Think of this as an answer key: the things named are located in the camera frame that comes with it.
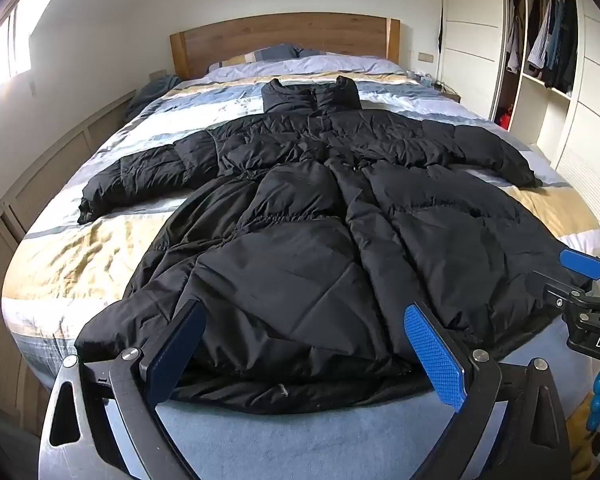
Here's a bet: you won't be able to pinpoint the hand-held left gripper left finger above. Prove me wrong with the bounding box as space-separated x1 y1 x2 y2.
39 299 209 480

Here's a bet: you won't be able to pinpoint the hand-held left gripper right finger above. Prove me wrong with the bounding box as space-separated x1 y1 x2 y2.
403 302 574 480

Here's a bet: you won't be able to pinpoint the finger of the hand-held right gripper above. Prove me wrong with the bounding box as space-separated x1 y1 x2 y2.
559 248 600 283
532 270 583 308

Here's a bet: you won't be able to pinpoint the black puffer coat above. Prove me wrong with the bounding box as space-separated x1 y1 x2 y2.
74 76 594 416

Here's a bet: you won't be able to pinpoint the hanging clothes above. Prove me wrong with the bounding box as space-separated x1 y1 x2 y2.
506 0 579 95

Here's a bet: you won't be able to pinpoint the striped duvet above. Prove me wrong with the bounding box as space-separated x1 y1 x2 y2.
2 55 600 396

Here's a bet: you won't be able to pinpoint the blue bed sheet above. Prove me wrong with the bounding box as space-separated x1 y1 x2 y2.
45 310 597 480

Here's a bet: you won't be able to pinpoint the white wardrobe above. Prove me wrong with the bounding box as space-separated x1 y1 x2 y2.
439 0 600 243

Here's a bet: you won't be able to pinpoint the wooden nightstand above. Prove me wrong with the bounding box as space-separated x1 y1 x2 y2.
419 72 462 105

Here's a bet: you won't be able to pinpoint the blue crumpled cloth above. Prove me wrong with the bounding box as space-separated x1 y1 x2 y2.
126 73 182 122

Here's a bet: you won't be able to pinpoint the wooden headboard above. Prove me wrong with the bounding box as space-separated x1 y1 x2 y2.
169 12 401 81

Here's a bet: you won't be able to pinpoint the window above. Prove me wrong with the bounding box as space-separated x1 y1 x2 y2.
0 4 34 103

